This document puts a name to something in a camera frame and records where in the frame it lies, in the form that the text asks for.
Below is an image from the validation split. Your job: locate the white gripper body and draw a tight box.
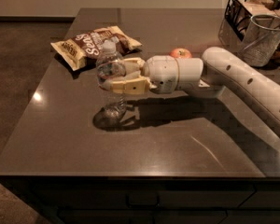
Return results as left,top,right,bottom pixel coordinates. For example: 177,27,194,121
142,56,178,94

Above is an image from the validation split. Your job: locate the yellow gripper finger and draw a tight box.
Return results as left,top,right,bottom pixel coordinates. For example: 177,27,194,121
102,77,150,95
123,57,145,75

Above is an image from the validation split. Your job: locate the clear plastic water bottle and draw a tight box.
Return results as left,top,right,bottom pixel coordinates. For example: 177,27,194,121
96,40,126,119

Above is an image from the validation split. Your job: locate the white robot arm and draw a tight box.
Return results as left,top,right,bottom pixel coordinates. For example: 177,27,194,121
99,47,280,135

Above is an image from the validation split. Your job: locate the red apple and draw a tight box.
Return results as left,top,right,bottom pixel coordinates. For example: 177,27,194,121
170,48,192,58

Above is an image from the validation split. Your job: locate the brown white snack bag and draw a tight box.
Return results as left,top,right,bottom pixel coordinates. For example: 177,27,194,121
51,26,142,71

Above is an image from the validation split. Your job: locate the metal mesh cup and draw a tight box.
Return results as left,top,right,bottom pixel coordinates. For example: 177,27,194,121
239,14,280,67

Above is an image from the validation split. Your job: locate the dark cabinet drawer front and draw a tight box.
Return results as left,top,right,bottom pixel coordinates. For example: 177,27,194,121
34,184,254,209

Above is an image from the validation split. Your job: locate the black wire basket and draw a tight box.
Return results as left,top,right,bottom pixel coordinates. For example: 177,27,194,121
225,0,280,39

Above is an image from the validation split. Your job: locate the black drawer handle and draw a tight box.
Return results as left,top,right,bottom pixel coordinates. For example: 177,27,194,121
126,195,160,208

